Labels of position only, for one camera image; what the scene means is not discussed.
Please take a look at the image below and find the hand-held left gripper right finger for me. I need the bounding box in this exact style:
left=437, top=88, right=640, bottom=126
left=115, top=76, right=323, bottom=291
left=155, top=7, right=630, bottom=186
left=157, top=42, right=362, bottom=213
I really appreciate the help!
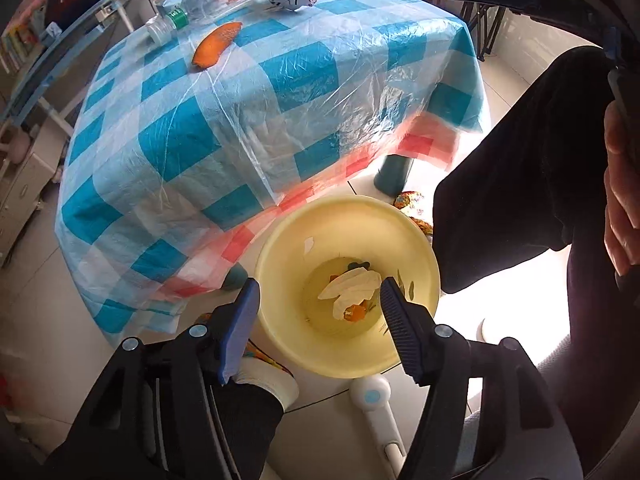
left=379, top=277, right=584, bottom=480

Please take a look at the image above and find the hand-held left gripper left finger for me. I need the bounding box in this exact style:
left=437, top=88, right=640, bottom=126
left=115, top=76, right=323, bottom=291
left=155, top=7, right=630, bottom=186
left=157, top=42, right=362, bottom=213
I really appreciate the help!
left=75, top=277, right=262, bottom=480

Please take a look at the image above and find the white tissue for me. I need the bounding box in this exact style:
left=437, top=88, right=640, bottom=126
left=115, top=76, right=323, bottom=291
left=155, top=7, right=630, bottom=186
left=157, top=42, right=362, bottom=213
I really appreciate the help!
left=318, top=267, right=382, bottom=320

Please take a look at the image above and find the yellow plastic bin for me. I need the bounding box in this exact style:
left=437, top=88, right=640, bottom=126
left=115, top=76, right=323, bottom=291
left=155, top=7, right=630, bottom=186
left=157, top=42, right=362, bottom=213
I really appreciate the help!
left=254, top=195, right=442, bottom=380

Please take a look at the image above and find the clear plastic bottle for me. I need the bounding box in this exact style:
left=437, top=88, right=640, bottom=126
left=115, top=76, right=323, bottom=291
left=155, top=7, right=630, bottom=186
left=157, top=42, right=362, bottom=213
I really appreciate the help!
left=145, top=0, right=256, bottom=45

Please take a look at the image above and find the person's right hand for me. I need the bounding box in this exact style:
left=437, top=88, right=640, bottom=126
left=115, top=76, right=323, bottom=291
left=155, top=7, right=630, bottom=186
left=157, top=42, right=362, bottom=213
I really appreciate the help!
left=602, top=104, right=640, bottom=278

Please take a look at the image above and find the wooden chair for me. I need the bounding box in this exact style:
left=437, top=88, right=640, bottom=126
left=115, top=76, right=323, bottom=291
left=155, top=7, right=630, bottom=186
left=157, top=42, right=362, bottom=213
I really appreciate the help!
left=400, top=0, right=507, bottom=62

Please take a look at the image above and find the floral slipper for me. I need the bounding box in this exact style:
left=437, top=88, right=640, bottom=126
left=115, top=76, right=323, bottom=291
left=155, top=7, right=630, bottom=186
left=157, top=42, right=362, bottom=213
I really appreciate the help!
left=392, top=190, right=435, bottom=238
left=244, top=339, right=296, bottom=377

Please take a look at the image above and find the white sock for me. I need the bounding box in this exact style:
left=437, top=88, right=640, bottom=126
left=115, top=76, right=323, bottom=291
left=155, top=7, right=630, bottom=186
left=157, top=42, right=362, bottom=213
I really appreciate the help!
left=234, top=360, right=300, bottom=413

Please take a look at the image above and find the white plastic handheld device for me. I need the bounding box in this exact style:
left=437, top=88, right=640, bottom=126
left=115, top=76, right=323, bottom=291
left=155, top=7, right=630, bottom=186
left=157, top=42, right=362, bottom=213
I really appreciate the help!
left=348, top=376, right=407, bottom=480

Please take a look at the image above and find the person's left leg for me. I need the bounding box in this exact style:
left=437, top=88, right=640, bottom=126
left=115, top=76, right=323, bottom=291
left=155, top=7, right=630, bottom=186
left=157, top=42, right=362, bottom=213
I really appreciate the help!
left=214, top=385, right=287, bottom=480

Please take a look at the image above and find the person's leg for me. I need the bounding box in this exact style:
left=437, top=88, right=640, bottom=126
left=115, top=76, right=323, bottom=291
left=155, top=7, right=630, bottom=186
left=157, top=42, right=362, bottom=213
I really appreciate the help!
left=432, top=45, right=640, bottom=411
left=214, top=385, right=287, bottom=480

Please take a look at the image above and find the person's right leg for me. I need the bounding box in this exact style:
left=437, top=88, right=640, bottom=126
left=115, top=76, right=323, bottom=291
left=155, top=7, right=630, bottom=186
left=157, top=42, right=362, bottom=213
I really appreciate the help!
left=432, top=45, right=640, bottom=411

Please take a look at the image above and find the blue checked plastic tablecloth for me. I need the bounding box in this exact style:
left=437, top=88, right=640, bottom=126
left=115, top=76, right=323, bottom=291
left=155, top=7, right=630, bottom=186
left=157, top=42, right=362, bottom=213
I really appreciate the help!
left=54, top=0, right=493, bottom=348

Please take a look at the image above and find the orange fruit peel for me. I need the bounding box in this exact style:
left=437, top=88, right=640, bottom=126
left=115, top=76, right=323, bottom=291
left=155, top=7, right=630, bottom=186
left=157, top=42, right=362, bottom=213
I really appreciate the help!
left=191, top=21, right=244, bottom=68

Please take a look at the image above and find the white television cabinet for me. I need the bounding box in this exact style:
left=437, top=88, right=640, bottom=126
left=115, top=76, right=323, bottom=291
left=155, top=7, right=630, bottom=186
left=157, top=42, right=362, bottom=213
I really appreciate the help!
left=0, top=132, right=66, bottom=263

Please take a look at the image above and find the pink ceramic jug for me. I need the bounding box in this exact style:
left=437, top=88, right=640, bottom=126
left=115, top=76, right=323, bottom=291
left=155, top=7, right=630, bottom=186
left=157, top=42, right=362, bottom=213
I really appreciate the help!
left=0, top=125, right=32, bottom=162

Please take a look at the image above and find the blue study desk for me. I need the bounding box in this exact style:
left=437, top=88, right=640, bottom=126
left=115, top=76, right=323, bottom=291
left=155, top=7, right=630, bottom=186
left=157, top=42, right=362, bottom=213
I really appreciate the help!
left=0, top=0, right=140, bottom=137

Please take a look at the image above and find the stack of books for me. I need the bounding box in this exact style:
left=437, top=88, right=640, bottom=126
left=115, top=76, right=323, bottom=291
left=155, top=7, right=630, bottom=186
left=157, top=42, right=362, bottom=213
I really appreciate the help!
left=0, top=5, right=51, bottom=77

